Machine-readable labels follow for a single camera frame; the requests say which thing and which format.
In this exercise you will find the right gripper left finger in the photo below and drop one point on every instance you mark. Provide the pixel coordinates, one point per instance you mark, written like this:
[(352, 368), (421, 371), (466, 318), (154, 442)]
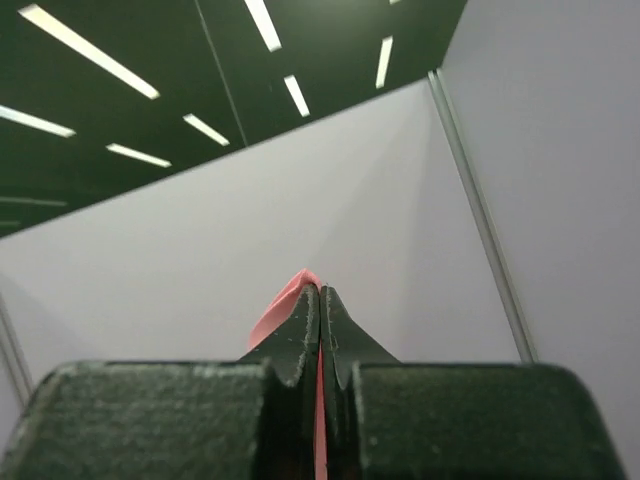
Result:
[(286, 439)]

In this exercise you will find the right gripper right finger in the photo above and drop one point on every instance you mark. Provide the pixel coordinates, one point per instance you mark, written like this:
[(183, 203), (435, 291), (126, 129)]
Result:
[(344, 344)]

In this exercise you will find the pink t shirt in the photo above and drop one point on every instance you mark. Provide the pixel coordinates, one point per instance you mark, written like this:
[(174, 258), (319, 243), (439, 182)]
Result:
[(276, 313)]

